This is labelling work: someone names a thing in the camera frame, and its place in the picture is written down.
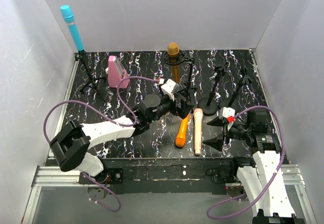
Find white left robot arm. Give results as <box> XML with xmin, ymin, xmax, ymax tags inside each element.
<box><xmin>50</xmin><ymin>93</ymin><xmax>194</xmax><ymax>176</ymax></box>

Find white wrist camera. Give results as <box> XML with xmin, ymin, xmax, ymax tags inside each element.
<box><xmin>160</xmin><ymin>79</ymin><xmax>179</xmax><ymax>101</ymax></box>
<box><xmin>219</xmin><ymin>107</ymin><xmax>235</xmax><ymax>131</ymax></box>

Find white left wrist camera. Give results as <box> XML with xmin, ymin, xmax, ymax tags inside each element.
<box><xmin>160</xmin><ymin>79</ymin><xmax>179</xmax><ymax>101</ymax></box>

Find black round-base stand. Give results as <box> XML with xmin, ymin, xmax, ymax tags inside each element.
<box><xmin>218</xmin><ymin>66</ymin><xmax>254</xmax><ymax>113</ymax></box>
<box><xmin>197</xmin><ymin>62</ymin><xmax>229</xmax><ymax>116</ymax></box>

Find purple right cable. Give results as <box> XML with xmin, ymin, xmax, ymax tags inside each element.
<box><xmin>207</xmin><ymin>105</ymin><xmax>286</xmax><ymax>219</ymax></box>

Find black tripod shock-mount stand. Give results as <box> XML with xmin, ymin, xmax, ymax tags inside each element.
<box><xmin>163</xmin><ymin>50</ymin><xmax>197</xmax><ymax>92</ymax></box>

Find pink metronome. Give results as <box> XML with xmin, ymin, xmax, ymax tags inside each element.
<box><xmin>105</xmin><ymin>55</ymin><xmax>129</xmax><ymax>88</ymax></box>

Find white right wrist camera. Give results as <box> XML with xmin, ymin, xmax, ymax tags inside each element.
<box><xmin>219</xmin><ymin>107</ymin><xmax>235</xmax><ymax>131</ymax></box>

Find blue microphone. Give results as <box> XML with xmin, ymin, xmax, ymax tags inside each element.
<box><xmin>60</xmin><ymin>5</ymin><xmax>84</xmax><ymax>51</ymax></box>

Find cream pink microphone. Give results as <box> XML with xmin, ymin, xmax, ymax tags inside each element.
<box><xmin>193</xmin><ymin>108</ymin><xmax>203</xmax><ymax>156</ymax></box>

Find black round-base stand left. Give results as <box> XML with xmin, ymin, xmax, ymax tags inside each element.
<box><xmin>197</xmin><ymin>62</ymin><xmax>229</xmax><ymax>116</ymax></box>

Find black round-base stand right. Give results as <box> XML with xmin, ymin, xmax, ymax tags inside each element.
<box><xmin>218</xmin><ymin>66</ymin><xmax>254</xmax><ymax>113</ymax></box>

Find gold microphone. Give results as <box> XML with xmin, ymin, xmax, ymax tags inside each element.
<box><xmin>167</xmin><ymin>42</ymin><xmax>180</xmax><ymax>82</ymax></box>

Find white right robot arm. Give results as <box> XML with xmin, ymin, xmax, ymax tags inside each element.
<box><xmin>204</xmin><ymin>106</ymin><xmax>305</xmax><ymax>223</ymax></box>

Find orange microphone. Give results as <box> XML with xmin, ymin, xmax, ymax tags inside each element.
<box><xmin>175</xmin><ymin>114</ymin><xmax>190</xmax><ymax>148</ymax></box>

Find black front mounting rail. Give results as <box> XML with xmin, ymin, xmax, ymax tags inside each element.
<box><xmin>94</xmin><ymin>157</ymin><xmax>256</xmax><ymax>195</ymax></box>

